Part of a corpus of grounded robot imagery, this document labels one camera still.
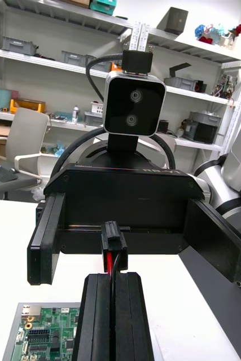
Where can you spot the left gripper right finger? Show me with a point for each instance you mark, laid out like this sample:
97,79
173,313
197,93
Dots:
133,324

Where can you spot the pale grey office chair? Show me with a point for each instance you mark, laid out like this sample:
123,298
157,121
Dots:
27,132

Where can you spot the green circuit board grey frame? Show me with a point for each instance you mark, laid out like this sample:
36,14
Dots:
41,332

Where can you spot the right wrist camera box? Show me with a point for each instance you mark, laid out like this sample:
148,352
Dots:
134,104

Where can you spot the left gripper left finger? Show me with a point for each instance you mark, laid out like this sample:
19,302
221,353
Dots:
93,324

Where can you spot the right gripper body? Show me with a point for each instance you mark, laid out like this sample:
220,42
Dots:
148,203

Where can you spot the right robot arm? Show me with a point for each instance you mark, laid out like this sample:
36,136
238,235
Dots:
238,169

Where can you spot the white metal shelf with goods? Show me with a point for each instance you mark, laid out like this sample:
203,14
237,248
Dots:
27,57
188,92

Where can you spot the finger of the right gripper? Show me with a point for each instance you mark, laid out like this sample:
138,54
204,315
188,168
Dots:
42,253
219,242

